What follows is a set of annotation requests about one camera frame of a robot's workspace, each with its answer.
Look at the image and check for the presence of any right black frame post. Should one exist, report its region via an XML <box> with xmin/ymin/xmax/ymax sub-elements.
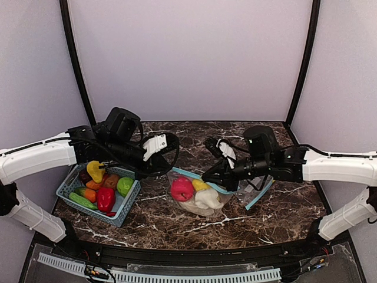
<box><xmin>285</xmin><ymin>0</ymin><xmax>321</xmax><ymax>128</ymax></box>

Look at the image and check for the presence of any red toy bell pepper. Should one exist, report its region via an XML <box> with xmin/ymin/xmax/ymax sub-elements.
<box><xmin>97</xmin><ymin>187</ymin><xmax>116</xmax><ymax>213</ymax></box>

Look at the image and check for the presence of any orange toy carrot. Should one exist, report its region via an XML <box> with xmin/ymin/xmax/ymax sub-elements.
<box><xmin>74</xmin><ymin>187</ymin><xmax>97</xmax><ymax>203</ymax></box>

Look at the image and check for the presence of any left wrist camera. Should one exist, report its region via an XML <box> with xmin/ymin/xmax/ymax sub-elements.
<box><xmin>143</xmin><ymin>133</ymin><xmax>179</xmax><ymax>162</ymax></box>

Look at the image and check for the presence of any brown toy potato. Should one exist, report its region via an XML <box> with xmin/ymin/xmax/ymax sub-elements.
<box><xmin>102</xmin><ymin>174</ymin><xmax>120</xmax><ymax>189</ymax></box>

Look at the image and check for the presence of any dark red toy fruit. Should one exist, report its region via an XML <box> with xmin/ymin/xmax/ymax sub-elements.
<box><xmin>78</xmin><ymin>169</ymin><xmax>92</xmax><ymax>185</ymax></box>

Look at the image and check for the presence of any large clear zip bag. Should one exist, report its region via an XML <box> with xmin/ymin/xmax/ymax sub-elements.
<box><xmin>166</xmin><ymin>167</ymin><xmax>233</xmax><ymax>218</ymax></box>

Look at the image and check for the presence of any black frame post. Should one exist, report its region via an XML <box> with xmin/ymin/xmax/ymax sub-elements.
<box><xmin>285</xmin><ymin>0</ymin><xmax>321</xmax><ymax>128</ymax></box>
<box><xmin>59</xmin><ymin>0</ymin><xmax>97</xmax><ymax>126</ymax></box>

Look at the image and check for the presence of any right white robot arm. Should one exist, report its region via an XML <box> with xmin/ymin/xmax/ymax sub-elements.
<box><xmin>201</xmin><ymin>126</ymin><xmax>376</xmax><ymax>243</ymax></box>

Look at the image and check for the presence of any light blue plastic basket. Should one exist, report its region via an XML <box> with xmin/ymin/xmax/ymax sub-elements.
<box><xmin>56</xmin><ymin>163</ymin><xmax>141</xmax><ymax>228</ymax></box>

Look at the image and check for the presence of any yellow toy lemon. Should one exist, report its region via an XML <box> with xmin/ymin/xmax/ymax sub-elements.
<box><xmin>87</xmin><ymin>160</ymin><xmax>105</xmax><ymax>183</ymax></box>

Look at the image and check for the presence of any yellow toy potato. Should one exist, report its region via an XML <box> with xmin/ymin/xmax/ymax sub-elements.
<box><xmin>192</xmin><ymin>179</ymin><xmax>211</xmax><ymax>192</ymax></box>

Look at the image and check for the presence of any small clear zip bag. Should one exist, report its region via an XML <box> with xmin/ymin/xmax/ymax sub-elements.
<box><xmin>235</xmin><ymin>176</ymin><xmax>275</xmax><ymax>210</ymax></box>

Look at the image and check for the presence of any white slotted cable duct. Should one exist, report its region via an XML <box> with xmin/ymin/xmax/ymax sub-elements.
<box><xmin>37</xmin><ymin>252</ymin><xmax>282</xmax><ymax>282</ymax></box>

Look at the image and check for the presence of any black front frame rail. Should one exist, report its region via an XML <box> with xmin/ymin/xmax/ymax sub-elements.
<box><xmin>52</xmin><ymin>240</ymin><xmax>333</xmax><ymax>268</ymax></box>

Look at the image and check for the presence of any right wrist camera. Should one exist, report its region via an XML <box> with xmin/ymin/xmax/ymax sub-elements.
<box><xmin>204</xmin><ymin>137</ymin><xmax>237</xmax><ymax>169</ymax></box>

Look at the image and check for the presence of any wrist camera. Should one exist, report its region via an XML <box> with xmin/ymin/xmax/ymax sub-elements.
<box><xmin>204</xmin><ymin>137</ymin><xmax>237</xmax><ymax>169</ymax></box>
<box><xmin>143</xmin><ymin>133</ymin><xmax>179</xmax><ymax>162</ymax></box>

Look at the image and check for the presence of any large red toy apple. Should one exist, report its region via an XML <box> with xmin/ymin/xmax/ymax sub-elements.
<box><xmin>170</xmin><ymin>176</ymin><xmax>194</xmax><ymax>202</ymax></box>

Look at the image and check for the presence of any left black frame post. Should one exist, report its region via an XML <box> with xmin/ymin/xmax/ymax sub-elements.
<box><xmin>59</xmin><ymin>0</ymin><xmax>97</xmax><ymax>126</ymax></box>

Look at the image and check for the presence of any green toy cucumber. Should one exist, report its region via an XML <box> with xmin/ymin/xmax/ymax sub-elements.
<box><xmin>69</xmin><ymin>192</ymin><xmax>98</xmax><ymax>210</ymax></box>

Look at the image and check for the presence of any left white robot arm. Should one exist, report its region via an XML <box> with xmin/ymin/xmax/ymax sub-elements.
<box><xmin>1</xmin><ymin>107</ymin><xmax>179</xmax><ymax>243</ymax></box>

